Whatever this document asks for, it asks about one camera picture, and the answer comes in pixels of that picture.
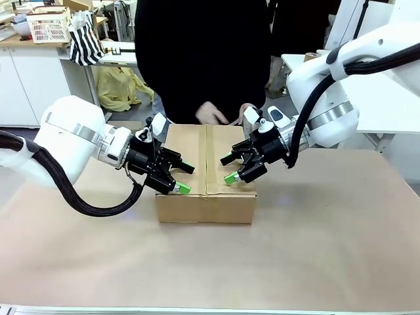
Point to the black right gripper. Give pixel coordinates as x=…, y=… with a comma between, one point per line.
x=262, y=151

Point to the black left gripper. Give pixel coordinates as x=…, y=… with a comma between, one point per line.
x=154, y=167

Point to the brown cardboard box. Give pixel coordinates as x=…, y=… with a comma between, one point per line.
x=206, y=210

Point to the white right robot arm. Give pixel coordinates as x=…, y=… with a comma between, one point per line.
x=315, y=82

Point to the person's left hand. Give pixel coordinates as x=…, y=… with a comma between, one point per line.
x=242, y=115

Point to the person's right hand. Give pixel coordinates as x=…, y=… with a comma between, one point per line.
x=210, y=114

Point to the yellow garment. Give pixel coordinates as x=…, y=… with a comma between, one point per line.
x=115, y=88

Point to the person in black hoodie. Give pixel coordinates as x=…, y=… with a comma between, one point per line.
x=203, y=49

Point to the brown tape roll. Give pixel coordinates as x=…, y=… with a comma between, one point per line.
x=310, y=57

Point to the black folded tripod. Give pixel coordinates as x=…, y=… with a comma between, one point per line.
x=115, y=50

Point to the black white striped bag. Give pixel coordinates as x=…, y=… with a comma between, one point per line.
x=85, y=42

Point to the large white side desk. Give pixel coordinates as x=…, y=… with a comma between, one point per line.
x=393, y=98

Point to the white storage cabinet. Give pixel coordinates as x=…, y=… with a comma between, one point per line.
x=19, y=85

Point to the black light stand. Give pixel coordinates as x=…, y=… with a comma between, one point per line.
x=361, y=18

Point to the white and pink crate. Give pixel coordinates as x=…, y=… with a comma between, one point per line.
x=49, y=29

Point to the brown cardboard carton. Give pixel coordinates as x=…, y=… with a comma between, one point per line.
x=77, y=5

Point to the white partition panel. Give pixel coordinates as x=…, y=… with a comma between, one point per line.
x=407, y=10

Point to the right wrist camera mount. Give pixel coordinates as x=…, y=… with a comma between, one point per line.
x=251, y=115

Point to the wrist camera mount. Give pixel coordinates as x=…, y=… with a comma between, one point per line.
x=159, y=123
x=251, y=115

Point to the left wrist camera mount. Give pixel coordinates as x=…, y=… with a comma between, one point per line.
x=159, y=123

